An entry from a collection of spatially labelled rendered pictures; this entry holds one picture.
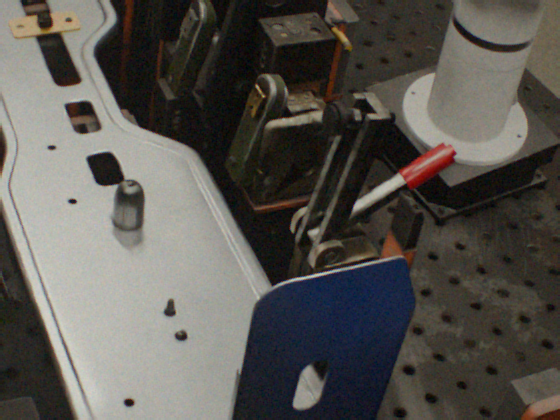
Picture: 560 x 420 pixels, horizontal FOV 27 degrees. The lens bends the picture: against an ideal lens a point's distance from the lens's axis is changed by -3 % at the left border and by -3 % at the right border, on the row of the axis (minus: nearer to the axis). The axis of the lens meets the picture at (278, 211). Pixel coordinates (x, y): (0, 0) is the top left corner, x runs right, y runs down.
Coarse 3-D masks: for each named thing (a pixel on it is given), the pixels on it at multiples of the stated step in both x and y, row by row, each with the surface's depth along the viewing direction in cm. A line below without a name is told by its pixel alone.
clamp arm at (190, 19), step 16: (208, 0) 127; (192, 16) 127; (208, 16) 126; (192, 32) 127; (208, 32) 127; (176, 48) 131; (192, 48) 128; (208, 48) 129; (176, 64) 132; (192, 64) 130; (176, 80) 132; (192, 80) 131; (176, 96) 132
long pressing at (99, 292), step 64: (0, 0) 140; (64, 0) 141; (0, 64) 131; (0, 128) 123; (64, 128) 124; (128, 128) 125; (0, 192) 116; (64, 192) 117; (192, 192) 120; (64, 256) 111; (128, 256) 112; (192, 256) 113; (64, 320) 105; (128, 320) 106; (192, 320) 108; (64, 384) 101; (128, 384) 101; (192, 384) 102; (320, 384) 104
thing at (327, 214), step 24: (360, 96) 100; (336, 120) 97; (360, 120) 99; (384, 120) 98; (336, 144) 103; (360, 144) 99; (336, 168) 105; (360, 168) 102; (336, 192) 103; (312, 216) 108; (336, 216) 105
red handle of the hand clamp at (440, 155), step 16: (416, 160) 108; (432, 160) 107; (448, 160) 107; (400, 176) 108; (416, 176) 107; (432, 176) 108; (368, 192) 108; (384, 192) 108; (368, 208) 108; (320, 224) 109; (352, 224) 108
